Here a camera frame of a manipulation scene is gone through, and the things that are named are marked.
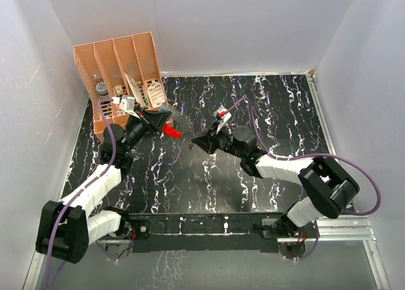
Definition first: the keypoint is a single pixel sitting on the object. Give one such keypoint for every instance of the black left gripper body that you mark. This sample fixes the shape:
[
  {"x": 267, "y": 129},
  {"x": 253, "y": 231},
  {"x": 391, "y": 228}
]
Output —
[{"x": 137, "y": 130}]

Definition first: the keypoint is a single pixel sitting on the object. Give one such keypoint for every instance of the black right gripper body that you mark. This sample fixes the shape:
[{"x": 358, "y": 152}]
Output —
[{"x": 224, "y": 142}]

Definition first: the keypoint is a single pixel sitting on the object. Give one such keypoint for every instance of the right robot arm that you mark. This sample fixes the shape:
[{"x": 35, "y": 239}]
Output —
[{"x": 328, "y": 186}]

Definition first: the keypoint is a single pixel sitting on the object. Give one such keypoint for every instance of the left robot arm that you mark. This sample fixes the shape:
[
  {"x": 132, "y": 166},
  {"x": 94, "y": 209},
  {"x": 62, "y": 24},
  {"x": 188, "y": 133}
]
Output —
[{"x": 67, "y": 227}]

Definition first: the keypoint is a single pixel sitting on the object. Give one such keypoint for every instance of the white packaged card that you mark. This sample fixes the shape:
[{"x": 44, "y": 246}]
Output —
[{"x": 136, "y": 91}]

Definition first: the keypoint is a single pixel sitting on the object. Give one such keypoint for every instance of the small white box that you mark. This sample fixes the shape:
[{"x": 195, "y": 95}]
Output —
[{"x": 119, "y": 90}]

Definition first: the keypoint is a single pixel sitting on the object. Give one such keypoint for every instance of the round metal tin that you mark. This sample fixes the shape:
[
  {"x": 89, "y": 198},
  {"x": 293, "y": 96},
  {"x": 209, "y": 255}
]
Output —
[{"x": 102, "y": 91}]

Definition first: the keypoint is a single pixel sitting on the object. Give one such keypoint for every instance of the peach plastic desk organizer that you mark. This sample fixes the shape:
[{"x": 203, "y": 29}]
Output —
[{"x": 108, "y": 61}]

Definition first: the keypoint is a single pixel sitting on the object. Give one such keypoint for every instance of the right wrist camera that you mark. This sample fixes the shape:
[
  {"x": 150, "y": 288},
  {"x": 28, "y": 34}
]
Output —
[{"x": 222, "y": 116}]

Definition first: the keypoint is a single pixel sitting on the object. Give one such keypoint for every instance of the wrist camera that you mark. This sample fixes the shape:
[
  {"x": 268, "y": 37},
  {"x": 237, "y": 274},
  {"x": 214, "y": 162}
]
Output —
[
  {"x": 125, "y": 104},
  {"x": 222, "y": 116}
]

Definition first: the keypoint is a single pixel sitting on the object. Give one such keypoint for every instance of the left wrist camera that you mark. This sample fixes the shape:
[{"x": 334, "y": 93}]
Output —
[{"x": 125, "y": 104}]

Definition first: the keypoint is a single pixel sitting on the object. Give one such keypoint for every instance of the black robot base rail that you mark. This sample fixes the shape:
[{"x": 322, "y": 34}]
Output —
[{"x": 211, "y": 232}]

